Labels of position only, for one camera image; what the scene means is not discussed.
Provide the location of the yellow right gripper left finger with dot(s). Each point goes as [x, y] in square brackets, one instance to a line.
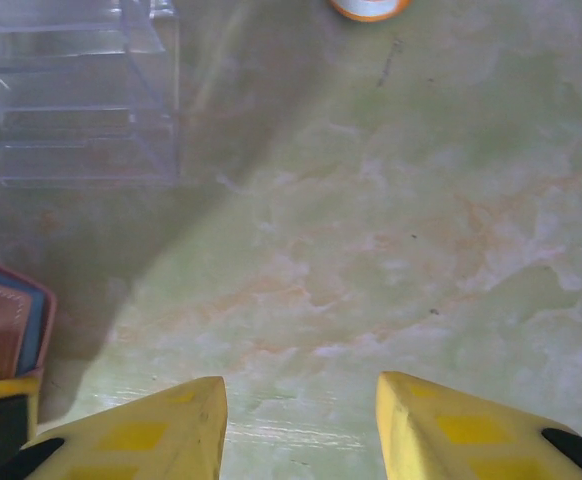
[161, 440]

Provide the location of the blue packet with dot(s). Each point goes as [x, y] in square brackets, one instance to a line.
[81, 100]

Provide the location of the orange capped bottle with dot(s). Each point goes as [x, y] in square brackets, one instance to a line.
[368, 9]

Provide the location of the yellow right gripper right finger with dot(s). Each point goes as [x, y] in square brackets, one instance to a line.
[446, 440]

